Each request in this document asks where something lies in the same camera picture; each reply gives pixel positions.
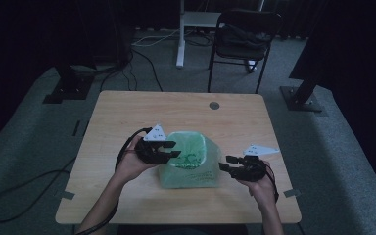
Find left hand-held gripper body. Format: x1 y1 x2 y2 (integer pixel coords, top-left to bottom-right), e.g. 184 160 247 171
134 123 169 165

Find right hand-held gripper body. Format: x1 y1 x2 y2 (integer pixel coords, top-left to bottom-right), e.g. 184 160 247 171
233 144 280 182

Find green plastic trash bag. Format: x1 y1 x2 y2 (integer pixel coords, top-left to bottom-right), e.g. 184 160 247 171
158 130 223 190

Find person's right hand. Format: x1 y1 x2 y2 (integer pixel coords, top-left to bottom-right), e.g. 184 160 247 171
238 161 277 201

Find person's left hand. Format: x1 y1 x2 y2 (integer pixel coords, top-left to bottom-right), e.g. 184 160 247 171
115 136 160 184

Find grey tape piece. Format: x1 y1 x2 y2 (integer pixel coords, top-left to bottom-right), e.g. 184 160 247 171
56 190 76 201
283 188 302 199

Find black floor tape strip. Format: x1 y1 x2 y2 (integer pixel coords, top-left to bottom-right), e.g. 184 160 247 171
71 119 81 137

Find black stand base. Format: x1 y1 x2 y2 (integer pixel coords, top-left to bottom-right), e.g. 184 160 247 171
279 76 324 114
42 63 94 105

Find black folding chair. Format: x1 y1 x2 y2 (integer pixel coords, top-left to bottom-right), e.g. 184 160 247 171
208 9 282 95

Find white desk leg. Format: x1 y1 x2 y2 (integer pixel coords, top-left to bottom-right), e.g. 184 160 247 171
175 0 221 69

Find dark cloth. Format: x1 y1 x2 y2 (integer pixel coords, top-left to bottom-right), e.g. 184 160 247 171
219 23 272 53

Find left hand-held gripper cable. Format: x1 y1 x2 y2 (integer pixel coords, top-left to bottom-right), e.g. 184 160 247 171
74 126 153 235

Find hand-held gripper cable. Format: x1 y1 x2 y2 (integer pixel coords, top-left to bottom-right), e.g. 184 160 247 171
74 126 153 235
263 164 280 204

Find right hand-held gripper cable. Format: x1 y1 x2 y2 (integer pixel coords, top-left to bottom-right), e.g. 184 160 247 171
263 164 280 204

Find thin black floor cables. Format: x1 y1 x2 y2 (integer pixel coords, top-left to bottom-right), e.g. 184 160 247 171
99 48 165 92

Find white floor cable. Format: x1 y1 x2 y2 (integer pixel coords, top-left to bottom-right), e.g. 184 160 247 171
131 28 180 47

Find thick black floor cable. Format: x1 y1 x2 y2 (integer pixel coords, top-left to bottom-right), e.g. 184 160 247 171
0 156 77 224

